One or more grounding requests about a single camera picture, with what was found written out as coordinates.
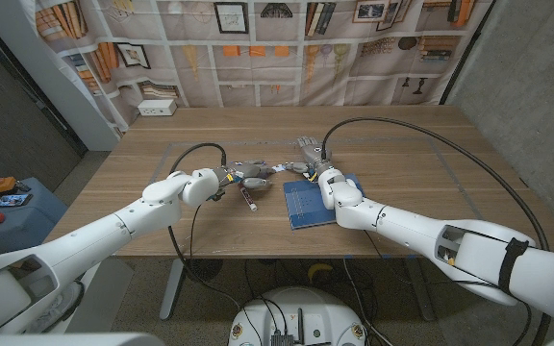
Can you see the black round disc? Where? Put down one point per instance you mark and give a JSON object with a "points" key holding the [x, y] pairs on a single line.
{"points": [[207, 269]]}

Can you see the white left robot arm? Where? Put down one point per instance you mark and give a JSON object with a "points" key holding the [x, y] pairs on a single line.
{"points": [[104, 235]]}

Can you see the printed bookshelf backdrop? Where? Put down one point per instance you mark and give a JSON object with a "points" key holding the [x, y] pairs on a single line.
{"points": [[267, 62]]}

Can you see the white wall column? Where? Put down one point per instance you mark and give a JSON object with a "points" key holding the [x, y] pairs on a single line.
{"points": [[65, 96]]}

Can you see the grey table leg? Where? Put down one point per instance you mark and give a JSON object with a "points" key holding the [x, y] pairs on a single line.
{"points": [[421, 293]]}

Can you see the smartphone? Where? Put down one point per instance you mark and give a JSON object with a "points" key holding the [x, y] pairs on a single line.
{"points": [[11, 200]]}

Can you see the black backdrop stand pole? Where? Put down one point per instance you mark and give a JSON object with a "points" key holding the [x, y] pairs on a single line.
{"points": [[466, 56]]}

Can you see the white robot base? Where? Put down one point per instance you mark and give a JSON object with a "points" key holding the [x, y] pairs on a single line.
{"points": [[306, 312]]}

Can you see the orange handheld device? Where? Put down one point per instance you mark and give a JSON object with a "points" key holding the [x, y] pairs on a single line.
{"points": [[4, 184]]}

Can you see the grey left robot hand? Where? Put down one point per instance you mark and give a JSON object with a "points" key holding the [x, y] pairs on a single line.
{"points": [[250, 170]]}

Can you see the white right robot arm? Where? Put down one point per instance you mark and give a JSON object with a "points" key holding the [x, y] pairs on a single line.
{"points": [[426, 230]]}

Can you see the white power outlet box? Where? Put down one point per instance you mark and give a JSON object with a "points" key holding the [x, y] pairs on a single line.
{"points": [[157, 107]]}

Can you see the blue-grey cart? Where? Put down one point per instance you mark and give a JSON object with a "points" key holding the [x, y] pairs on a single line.
{"points": [[22, 226]]}

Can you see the maroon dry erase marker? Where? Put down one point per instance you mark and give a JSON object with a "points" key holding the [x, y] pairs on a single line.
{"points": [[249, 201]]}

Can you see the white robot torso edge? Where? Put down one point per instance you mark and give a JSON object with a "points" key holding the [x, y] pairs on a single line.
{"points": [[65, 340]]}

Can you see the yellow object under table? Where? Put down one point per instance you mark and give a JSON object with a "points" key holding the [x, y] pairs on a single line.
{"points": [[319, 269]]}

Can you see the white table leg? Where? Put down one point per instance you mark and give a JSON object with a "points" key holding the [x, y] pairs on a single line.
{"points": [[171, 288]]}

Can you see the blue notebook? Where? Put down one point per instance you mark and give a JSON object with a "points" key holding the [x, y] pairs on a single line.
{"points": [[306, 204]]}

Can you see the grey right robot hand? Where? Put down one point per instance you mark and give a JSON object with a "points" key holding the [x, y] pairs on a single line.
{"points": [[313, 154]]}

